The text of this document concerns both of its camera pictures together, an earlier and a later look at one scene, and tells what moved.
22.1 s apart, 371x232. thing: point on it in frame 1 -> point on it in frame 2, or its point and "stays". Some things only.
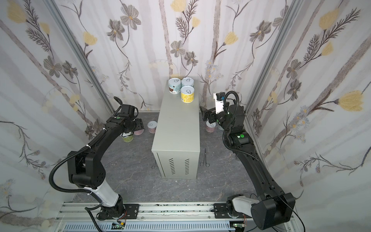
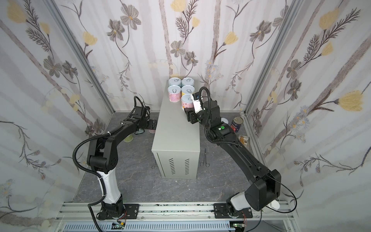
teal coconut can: [187, 81] stays
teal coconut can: [174, 85] stays
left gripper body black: [138, 124] -> [149, 124]
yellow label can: [187, 94] stays
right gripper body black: [210, 114] -> [191, 116]
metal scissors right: [202, 163] stays
